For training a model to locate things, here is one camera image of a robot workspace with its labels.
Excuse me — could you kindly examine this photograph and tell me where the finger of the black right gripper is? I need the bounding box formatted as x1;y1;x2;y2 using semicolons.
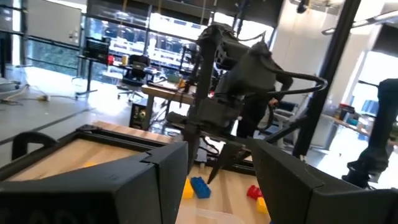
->
206;141;241;185
182;123;200;174

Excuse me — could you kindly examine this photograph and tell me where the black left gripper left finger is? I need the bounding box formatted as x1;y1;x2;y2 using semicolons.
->
0;141;190;224

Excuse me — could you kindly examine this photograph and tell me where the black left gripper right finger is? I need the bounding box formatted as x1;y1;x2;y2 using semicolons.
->
251;138;398;224

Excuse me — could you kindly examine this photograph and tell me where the small blue toy block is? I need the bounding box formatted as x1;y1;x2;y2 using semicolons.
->
190;176;212;200

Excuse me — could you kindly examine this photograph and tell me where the long yellow toy block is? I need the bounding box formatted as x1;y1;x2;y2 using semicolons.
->
256;196;270;215

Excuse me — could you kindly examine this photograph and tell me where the long red toy block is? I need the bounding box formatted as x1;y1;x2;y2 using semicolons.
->
246;185;264;200

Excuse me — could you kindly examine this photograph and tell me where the small yellow toy block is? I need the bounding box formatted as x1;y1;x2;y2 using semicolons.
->
182;177;195;200

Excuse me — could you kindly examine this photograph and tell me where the person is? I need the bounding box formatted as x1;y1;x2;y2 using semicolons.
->
236;73;295;139

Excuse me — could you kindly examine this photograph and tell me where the wooden desk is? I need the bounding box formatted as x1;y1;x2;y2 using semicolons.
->
141;82;200;131

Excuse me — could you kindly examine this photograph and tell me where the black computer tower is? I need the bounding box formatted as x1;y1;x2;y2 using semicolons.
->
129;102;149;130

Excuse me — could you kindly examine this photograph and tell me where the black office chair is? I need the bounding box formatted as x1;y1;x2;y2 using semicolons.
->
117;54;152;100

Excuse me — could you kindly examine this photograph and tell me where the cluttered side desk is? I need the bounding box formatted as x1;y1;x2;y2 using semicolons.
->
322;104;371;138

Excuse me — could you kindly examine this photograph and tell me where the black clamp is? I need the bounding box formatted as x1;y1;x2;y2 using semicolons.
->
11;131;59;161

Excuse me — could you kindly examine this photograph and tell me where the black computer monitor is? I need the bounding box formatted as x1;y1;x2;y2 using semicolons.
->
83;39;110;63

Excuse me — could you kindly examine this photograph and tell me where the white board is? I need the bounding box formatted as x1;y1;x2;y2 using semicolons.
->
26;0;83;47

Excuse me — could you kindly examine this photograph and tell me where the black table frame rail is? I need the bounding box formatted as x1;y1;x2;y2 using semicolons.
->
0;123;259;183

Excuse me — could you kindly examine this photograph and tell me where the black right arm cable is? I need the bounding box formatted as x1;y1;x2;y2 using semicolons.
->
257;40;329;98

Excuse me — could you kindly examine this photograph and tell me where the black frame post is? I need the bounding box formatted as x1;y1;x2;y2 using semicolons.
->
292;0;363;159

